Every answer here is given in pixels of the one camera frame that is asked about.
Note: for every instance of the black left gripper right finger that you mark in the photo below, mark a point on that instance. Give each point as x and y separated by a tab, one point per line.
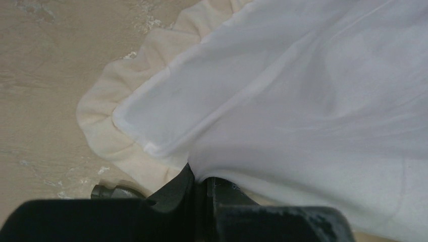
232	216

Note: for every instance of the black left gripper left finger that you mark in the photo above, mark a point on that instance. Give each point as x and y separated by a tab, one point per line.
166	215

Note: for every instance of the dark green cream-frilled pillowcase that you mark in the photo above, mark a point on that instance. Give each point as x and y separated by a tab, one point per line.
297	102

